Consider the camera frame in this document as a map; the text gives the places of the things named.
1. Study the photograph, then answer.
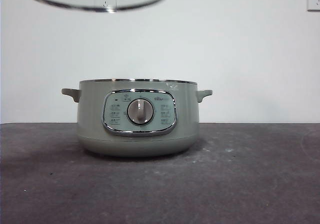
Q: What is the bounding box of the pale green electric cooking pot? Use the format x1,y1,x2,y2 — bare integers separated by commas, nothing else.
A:
61,78,214,157

